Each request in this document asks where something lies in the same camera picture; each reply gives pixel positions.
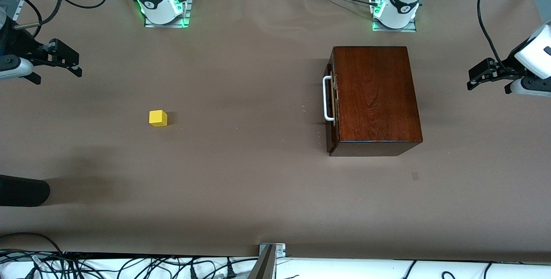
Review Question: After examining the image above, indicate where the brown paper table cover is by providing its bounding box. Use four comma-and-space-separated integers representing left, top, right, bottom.
0, 0, 551, 263

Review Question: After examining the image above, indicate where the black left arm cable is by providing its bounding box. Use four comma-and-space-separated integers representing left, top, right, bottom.
477, 0, 509, 72

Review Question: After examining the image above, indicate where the black cylinder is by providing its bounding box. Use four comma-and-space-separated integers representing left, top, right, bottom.
0, 174, 51, 207

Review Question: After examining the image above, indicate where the yellow block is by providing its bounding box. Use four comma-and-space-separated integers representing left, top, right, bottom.
149, 110, 168, 127

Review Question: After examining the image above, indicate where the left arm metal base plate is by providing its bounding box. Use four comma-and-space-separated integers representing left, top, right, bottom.
372, 0, 418, 33

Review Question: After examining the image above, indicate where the wooden drawer with white handle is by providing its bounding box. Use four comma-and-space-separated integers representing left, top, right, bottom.
323, 53, 341, 155

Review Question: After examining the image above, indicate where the silver corner bracket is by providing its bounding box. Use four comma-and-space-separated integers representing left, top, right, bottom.
258, 243, 287, 257

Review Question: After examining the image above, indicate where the perforated metal rail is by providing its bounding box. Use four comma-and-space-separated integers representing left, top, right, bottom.
12, 0, 29, 21

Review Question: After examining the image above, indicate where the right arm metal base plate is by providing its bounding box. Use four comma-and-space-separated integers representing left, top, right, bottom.
144, 0, 192, 29

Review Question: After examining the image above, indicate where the large black cable loop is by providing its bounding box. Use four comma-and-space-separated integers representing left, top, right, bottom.
0, 232, 66, 271

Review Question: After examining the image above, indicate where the grey metal post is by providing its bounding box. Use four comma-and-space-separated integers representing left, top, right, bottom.
248, 245, 276, 279

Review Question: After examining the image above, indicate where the dark brown wooden cabinet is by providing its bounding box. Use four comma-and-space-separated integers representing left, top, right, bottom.
326, 46, 424, 157

